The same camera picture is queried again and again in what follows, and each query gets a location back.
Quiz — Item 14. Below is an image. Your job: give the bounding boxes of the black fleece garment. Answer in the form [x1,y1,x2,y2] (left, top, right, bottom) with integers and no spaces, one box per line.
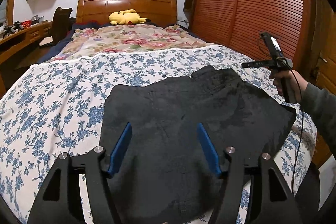
[100,66,296,223]

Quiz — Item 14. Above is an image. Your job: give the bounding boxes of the person's right hand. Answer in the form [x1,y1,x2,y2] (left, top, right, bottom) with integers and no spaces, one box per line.
[269,70,308,103]

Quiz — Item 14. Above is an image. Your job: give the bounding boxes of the brown wooden door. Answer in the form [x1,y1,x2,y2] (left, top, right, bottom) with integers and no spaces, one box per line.
[309,0,336,169]

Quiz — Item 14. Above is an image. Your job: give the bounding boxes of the red wooden louvered wardrobe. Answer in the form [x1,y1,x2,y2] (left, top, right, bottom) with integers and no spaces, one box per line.
[183,0,315,70]

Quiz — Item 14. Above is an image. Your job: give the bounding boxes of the pink floral quilt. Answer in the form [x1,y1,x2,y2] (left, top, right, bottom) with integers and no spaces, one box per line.
[47,24,208,63]

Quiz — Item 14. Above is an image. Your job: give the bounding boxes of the yellow Pikachu plush toy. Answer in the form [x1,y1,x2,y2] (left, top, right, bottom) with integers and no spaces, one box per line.
[109,9,151,25]

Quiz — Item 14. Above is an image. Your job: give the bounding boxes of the navy blue blanket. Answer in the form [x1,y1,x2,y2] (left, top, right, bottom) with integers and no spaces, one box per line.
[37,22,101,64]

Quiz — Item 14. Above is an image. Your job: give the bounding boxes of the right forearm grey sleeve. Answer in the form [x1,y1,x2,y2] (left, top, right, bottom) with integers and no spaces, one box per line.
[301,83,336,156]

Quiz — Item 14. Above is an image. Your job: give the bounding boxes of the dark wooden chair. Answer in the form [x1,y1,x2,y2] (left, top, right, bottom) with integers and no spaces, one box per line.
[39,7,73,48]

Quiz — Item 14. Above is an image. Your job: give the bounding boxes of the wooden bed headboard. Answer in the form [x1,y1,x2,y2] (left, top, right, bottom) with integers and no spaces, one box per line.
[76,0,177,28]

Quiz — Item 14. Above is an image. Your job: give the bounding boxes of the wooden desk cabinet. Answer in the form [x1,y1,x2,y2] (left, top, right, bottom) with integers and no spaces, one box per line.
[0,22,52,96]

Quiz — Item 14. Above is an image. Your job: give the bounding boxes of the blue floral bed sheet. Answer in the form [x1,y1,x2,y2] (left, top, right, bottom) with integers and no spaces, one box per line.
[0,44,318,224]

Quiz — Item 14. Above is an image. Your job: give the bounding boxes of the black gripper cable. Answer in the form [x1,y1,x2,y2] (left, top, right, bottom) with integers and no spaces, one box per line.
[278,57,305,195]

